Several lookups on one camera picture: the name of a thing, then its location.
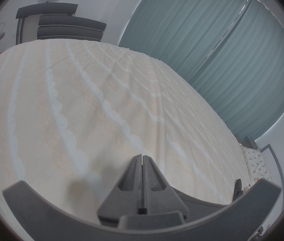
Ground white printed pillow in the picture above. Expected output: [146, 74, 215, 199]
[241, 146, 272, 186]

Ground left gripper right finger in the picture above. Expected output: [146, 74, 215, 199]
[143, 155, 189, 219]

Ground bed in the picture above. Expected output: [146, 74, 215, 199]
[0, 39, 284, 211]

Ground blue-green curtain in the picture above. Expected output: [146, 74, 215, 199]
[118, 0, 255, 81]
[185, 0, 284, 142]

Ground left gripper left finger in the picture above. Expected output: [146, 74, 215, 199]
[97, 155, 142, 219]

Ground grey bedside table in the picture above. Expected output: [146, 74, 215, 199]
[235, 134, 259, 150]

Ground black chest of drawers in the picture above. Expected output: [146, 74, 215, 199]
[15, 3, 107, 45]

